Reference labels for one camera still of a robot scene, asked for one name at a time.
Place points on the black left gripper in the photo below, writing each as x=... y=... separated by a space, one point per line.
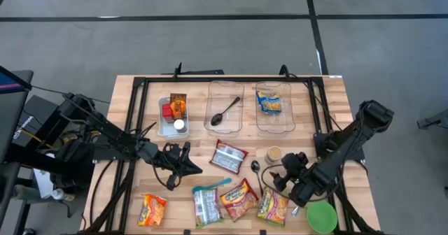
x=168 y=159

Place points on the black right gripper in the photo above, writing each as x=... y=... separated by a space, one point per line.
x=294 y=166

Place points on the tan-lidded jar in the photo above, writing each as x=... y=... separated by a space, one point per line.
x=274 y=153

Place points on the white-lidded seasoning jar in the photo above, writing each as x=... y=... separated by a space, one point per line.
x=180 y=126

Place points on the green-edged pink ramen packet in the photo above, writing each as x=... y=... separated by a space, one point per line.
x=207 y=207

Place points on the black spoon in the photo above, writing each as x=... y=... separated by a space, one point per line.
x=216 y=119

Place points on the orange ramen packet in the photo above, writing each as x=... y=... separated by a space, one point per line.
x=152 y=210

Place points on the red floral spice tin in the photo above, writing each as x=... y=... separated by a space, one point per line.
x=167 y=113

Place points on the red yellow ramen packet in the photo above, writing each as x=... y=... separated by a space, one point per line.
x=238 y=201

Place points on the blue ramen packet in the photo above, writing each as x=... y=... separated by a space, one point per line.
x=269 y=104

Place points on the brown orange pouch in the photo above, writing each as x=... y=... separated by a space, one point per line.
x=178 y=100

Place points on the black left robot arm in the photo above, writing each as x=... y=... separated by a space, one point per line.
x=112 y=133

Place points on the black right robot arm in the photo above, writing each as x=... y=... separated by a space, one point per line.
x=336 y=158

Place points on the teal plastic spoon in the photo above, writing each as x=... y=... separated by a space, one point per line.
x=197 y=189

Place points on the dark metal spoon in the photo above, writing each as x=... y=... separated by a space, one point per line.
x=255 y=165

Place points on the red roast beef ramen packet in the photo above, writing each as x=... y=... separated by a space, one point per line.
x=229 y=156

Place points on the white plastic bin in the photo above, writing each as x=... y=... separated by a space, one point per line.
x=164 y=130

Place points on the shiny silver spoon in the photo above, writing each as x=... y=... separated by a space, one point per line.
x=295 y=212

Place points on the clear plastic container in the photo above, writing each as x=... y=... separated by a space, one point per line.
x=217 y=91
x=274 y=123

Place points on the yellow-green pink ramen packet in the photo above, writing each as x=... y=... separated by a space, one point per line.
x=271 y=208

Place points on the green plastic bowl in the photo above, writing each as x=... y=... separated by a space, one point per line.
x=322 y=217

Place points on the black flat bar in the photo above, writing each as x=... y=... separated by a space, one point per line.
x=206 y=72

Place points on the black round device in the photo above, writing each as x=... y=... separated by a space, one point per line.
x=75 y=151

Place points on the white paper sheet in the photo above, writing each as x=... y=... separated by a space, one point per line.
x=42 y=184

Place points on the grey furniture leg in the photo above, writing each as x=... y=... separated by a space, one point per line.
x=439 y=119

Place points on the black box white logo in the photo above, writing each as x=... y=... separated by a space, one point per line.
x=38 y=123

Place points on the tilted dark display screen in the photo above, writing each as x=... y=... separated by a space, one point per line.
x=14 y=116

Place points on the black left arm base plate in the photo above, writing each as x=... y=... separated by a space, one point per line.
x=105 y=155

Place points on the black metal table frame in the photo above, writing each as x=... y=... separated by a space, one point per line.
x=196 y=78

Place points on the black clamp bracket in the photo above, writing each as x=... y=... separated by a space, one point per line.
x=284 y=70
x=178 y=70

